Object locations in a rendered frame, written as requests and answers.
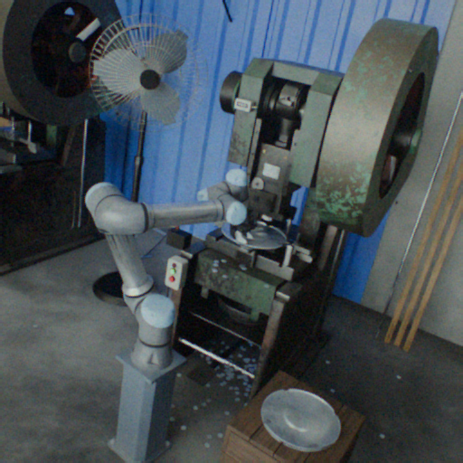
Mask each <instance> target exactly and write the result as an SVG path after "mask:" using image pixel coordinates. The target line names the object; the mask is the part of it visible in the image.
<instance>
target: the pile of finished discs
mask: <svg viewBox="0 0 463 463"><path fill-rule="evenodd" d="M260 416H261V420H262V422H264V425H265V427H266V428H267V431H268V432H269V434H270V435H271V436H272V437H273V438H274V439H276V440H277V441H278V442H281V441H283V442H284V445H286V446H288V447H290V448H292V449H296V450H300V451H305V452H318V451H323V450H326V449H329V448H330V446H332V445H333V444H334V443H335V440H336V439H337V438H338V435H340V432H341V424H340V420H339V417H338V415H336V414H335V410H334V409H332V408H331V406H330V405H329V404H328V403H326V402H325V401H324V400H322V399H321V398H319V397H317V396H316V395H315V394H311V393H309V392H304V391H300V390H293V389H289V390H288V391H284V390H280V391H276V392H273V393H272V394H270V395H269V396H268V397H267V398H266V399H265V401H264V403H263V406H261V411H260Z"/></svg>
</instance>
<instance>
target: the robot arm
mask: <svg viewBox="0 0 463 463"><path fill-rule="evenodd" d="M197 200H198V201H195V202H182V203H160V204H146V203H144V202H141V203H135V202H130V201H129V200H128V199H127V198H125V197H124V195H123V194H122V193H121V192H120V191H119V189H118V188H117V187H116V186H115V185H113V184H111V183H99V184H95V185H94V186H92V187H91V189H90V190H89V191H88V192H87V194H86V198H85V202H86V207H87V209H88V210H89V211H90V212H91V213H92V216H93V218H94V222H95V223H96V225H97V228H98V230H99V231H100V232H104V234H105V237H106V240H107V242H108V244H109V246H110V248H111V251H112V254H113V256H114V259H115V261H116V263H117V265H118V270H119V273H120V275H121V278H122V279H123V285H122V291H123V296H125V300H126V303H127V304H128V306H129V307H130V309H131V310H132V312H133V315H134V316H135V318H136V320H137V322H139V324H140V328H139V336H138V340H137V341H136V342H135V343H134V345H133V347H132V351H131V360H132V362H133V363H135V364H136V365H137V367H139V368H141V369H143V370H147V371H160V370H163V369H165V368H167V367H169V366H170V365H171V364H172V362H173V357H174V352H173V349H172V343H171V338H172V333H173V326H174V321H175V304H174V303H173V301H172V300H170V299H169V298H165V297H164V296H163V295H160V294H159V293H158V291H157V289H156V287H155V284H154V281H153V278H152V277H151V276H150V275H148V274H146V270H145V267H144V264H143V261H142V259H140V256H139V253H138V251H137V245H136V243H135V241H134V238H133V234H132V233H144V232H148V231H149V229H156V228H165V227H175V226H183V225H193V224H202V223H210V222H228V223H230V224H231V227H229V229H231V230H230V231H229V232H231V236H232V238H233V239H234V240H235V241H236V242H237V243H239V244H241V243H247V241H246V240H245V239H244V238H247V239H251V234H250V231H253V230H254V229H255V227H257V223H256V217H255V216H253V215H251V213H252V212H253V208H250V207H249V204H250V202H249V189H248V176H247V174H246V172H245V171H244V170H241V169H232V170H231V171H229V172H228V173H227V174H226V180H224V181H222V182H220V183H218V184H214V185H211V186H209V187H205V189H203V190H200V191H199V193H198V194H197ZM254 220H255V224H254Z"/></svg>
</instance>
